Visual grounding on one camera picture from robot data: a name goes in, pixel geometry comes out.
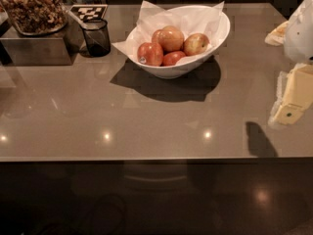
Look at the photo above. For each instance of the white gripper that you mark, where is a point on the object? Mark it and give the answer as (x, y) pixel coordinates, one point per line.
(300, 38)

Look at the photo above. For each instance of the black white fiducial marker card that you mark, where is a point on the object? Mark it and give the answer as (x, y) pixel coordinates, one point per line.
(89, 12)

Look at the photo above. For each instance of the white ceramic bowl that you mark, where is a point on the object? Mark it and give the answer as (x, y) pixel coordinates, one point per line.
(172, 71)

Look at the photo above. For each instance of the black mesh cup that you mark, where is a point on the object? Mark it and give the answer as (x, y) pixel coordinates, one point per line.
(96, 37)

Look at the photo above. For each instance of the metal box stand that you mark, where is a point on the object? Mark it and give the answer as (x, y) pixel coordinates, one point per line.
(56, 49)

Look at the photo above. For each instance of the white paper liner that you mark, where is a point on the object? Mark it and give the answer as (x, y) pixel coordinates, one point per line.
(210, 21)

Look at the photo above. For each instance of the red apple behind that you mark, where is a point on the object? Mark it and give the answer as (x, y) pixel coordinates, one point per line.
(156, 36)

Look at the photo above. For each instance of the large red apple top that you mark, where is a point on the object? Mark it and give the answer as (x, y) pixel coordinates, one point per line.
(171, 38)

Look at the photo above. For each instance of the red apple front left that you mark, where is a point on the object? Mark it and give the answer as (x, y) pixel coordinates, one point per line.
(150, 54)

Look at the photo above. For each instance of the small red apple front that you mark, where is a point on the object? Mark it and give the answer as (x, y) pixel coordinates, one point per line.
(170, 59)

